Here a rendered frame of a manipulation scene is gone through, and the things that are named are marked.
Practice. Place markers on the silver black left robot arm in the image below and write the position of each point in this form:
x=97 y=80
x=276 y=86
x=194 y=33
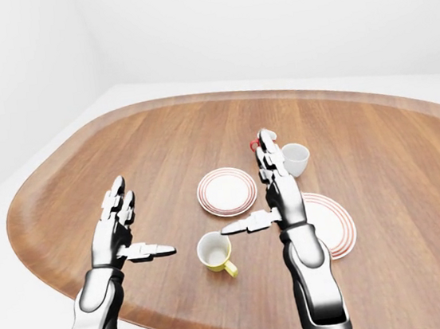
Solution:
x=88 y=321

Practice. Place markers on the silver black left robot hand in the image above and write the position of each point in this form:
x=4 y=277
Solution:
x=106 y=236

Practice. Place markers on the red and white mug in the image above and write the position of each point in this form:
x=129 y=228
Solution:
x=254 y=144

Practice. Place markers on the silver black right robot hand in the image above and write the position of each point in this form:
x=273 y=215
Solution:
x=286 y=200

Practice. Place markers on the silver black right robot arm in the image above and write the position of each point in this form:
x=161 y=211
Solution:
x=318 y=281

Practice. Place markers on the yellow and white mug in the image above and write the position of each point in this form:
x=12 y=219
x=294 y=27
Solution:
x=216 y=255

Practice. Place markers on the large red-ringed white plate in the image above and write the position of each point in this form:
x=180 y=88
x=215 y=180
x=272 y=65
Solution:
x=327 y=223

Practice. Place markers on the small red-ringed white plate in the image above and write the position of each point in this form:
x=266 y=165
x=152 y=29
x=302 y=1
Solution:
x=225 y=191

